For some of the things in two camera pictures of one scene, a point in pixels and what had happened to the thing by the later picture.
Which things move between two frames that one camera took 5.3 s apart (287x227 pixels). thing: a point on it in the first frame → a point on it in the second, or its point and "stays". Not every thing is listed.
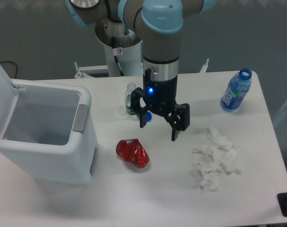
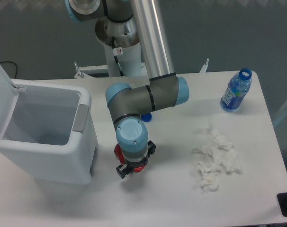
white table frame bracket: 83,70 stays
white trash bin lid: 4,96 stays
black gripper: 159,96 → 123,170
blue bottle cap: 148,117 stays
